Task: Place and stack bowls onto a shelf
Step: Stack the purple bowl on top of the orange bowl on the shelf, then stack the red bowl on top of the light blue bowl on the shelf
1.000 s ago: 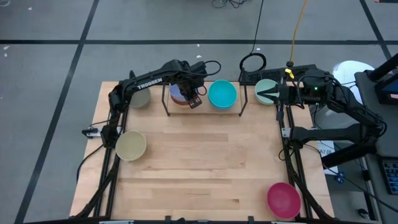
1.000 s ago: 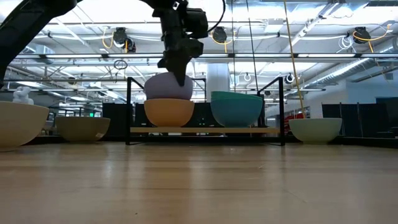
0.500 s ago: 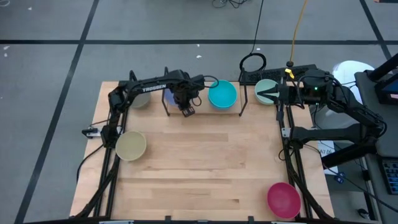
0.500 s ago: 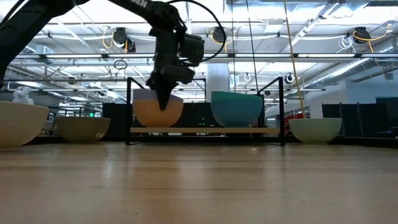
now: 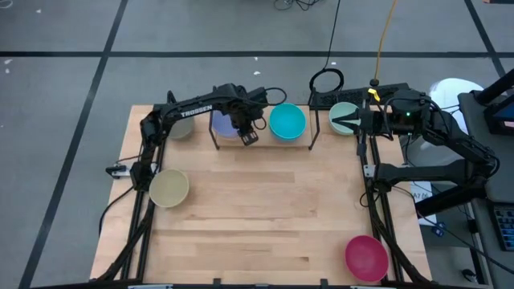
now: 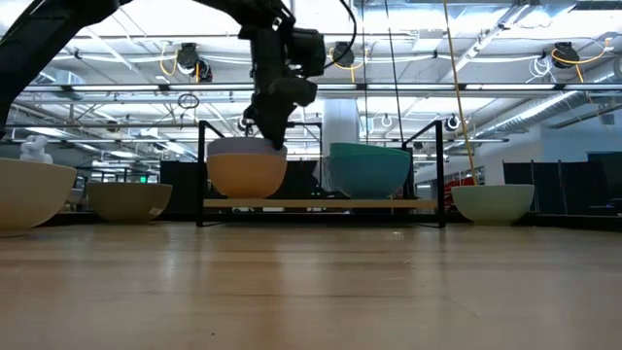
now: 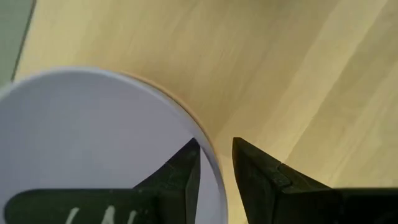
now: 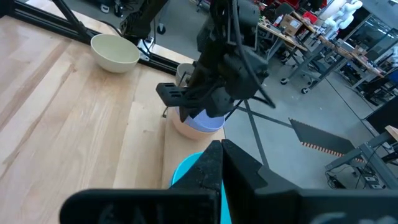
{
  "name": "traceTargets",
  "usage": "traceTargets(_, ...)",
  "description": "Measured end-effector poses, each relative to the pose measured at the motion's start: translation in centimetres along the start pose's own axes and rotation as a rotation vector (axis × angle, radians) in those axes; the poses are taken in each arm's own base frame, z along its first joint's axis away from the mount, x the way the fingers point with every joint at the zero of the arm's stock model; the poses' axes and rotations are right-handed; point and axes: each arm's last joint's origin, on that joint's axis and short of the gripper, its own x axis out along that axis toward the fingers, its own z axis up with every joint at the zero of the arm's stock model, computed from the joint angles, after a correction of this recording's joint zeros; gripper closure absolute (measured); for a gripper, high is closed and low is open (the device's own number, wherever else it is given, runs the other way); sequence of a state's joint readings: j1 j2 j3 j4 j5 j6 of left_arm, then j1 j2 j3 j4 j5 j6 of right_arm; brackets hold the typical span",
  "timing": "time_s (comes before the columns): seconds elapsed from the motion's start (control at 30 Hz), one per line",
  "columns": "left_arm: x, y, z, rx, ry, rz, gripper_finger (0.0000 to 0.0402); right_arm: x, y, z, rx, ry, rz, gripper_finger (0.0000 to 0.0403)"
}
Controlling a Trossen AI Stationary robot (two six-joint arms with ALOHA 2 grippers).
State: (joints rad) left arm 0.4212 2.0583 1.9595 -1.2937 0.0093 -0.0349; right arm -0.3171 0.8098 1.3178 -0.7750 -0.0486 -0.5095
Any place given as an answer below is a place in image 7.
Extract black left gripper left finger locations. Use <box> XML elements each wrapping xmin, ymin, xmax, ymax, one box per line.
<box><xmin>4</xmin><ymin>138</ymin><xmax>201</xmax><ymax>224</ymax></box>

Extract pale grey bowl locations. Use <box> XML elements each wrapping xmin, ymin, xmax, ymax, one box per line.
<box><xmin>0</xmin><ymin>67</ymin><xmax>229</xmax><ymax>224</ymax></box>

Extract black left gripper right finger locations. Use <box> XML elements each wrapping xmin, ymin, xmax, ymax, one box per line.
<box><xmin>232</xmin><ymin>137</ymin><xmax>398</xmax><ymax>224</ymax></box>

